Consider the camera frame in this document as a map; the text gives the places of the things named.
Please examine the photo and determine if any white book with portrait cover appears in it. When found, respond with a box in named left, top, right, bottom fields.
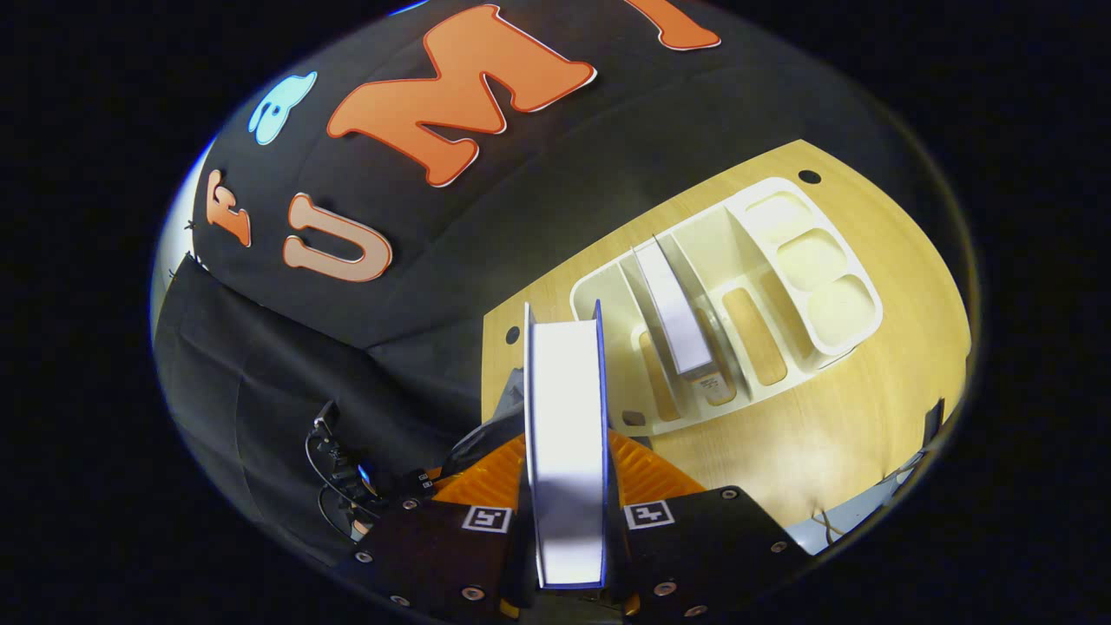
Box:
left=632, top=236, right=726, bottom=388

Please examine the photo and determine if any white plastic bookshelf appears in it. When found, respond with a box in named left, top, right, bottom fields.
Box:
left=569, top=176, right=884, bottom=437

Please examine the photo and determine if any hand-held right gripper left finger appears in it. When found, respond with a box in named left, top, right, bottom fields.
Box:
left=354, top=432, right=527, bottom=622

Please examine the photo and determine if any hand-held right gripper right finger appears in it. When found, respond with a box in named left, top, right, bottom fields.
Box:
left=606, top=428, right=810, bottom=622

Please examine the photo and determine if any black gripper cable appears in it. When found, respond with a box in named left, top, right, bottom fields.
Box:
left=304, top=430, right=361, bottom=541

